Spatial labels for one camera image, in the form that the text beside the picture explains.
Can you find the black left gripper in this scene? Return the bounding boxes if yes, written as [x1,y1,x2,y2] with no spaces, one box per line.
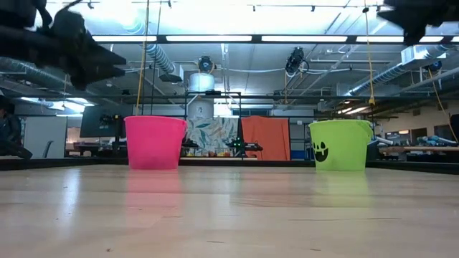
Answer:
[35,6,128,91]

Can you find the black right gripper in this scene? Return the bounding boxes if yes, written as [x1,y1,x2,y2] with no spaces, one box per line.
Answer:
[376,0,459,46]

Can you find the pink halloween bucket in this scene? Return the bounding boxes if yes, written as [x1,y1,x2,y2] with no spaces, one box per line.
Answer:
[123,115,189,171]

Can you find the green halloween bucket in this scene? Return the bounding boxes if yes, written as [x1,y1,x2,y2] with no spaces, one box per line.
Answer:
[308,118,374,173]

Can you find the black monitor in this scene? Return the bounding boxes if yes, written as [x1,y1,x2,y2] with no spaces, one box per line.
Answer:
[79,104,134,139]

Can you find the white panel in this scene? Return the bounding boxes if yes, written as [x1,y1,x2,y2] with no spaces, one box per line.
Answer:
[22,115,68,159]

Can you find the grey chair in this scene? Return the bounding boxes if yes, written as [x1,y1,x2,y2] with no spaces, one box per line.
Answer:
[42,140,55,159]

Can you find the white cylindrical tank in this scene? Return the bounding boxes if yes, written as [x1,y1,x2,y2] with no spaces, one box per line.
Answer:
[186,72,216,120]

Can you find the person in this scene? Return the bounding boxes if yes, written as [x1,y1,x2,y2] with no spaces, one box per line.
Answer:
[0,95,34,161]

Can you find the blue rolls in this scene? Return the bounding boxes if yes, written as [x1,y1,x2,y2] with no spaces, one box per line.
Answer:
[415,135,458,146]

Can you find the wooden background table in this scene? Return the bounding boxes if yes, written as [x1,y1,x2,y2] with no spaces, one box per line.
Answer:
[379,145,459,163]

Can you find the leaf pattern cloth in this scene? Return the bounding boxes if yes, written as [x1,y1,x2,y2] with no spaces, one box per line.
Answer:
[184,117,240,158]

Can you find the long ceiling light bar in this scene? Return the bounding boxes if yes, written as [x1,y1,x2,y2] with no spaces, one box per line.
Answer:
[91,34,459,45]

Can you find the black background robot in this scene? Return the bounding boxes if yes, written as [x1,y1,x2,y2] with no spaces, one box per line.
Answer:
[224,137,265,158]

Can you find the orange cloth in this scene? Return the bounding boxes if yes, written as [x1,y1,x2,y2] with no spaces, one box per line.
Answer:
[240,115,292,162]

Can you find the yellow hanging cord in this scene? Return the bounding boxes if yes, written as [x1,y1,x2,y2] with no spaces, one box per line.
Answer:
[134,0,151,116]
[361,0,377,108]
[427,67,459,143]

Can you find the black ceiling cable reel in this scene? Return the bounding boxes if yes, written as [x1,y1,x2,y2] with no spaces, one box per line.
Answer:
[197,54,215,74]
[285,46,310,75]
[425,59,445,72]

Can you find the silver ventilation duct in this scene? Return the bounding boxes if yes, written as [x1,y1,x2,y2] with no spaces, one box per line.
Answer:
[144,43,177,75]
[0,56,85,96]
[348,44,449,97]

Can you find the black metal stand frame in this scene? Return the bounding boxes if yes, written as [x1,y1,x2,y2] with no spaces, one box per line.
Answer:
[184,91,243,159]

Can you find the black aluminium table frame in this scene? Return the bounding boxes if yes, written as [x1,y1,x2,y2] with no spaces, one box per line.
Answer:
[0,156,459,176]

